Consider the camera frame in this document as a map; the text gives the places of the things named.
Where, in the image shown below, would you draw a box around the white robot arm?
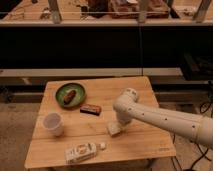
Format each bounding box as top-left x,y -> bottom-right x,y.
113,88 -> 213,150

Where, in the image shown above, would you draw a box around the green plate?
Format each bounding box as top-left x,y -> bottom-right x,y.
55,83 -> 86,109

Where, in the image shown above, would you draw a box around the white plastic cup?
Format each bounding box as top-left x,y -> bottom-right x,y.
43,113 -> 63,137

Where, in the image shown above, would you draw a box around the black cables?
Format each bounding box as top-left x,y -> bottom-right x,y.
169,79 -> 213,171

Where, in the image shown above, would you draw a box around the brown pastry on plate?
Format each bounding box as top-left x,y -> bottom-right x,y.
64,90 -> 76,104

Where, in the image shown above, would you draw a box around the white sponge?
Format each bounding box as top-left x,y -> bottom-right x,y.
107,121 -> 122,137

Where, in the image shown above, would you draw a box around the wooden table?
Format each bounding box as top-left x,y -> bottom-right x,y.
25,76 -> 176,169

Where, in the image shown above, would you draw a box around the brown chocolate bar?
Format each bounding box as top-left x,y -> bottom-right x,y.
80,104 -> 101,116

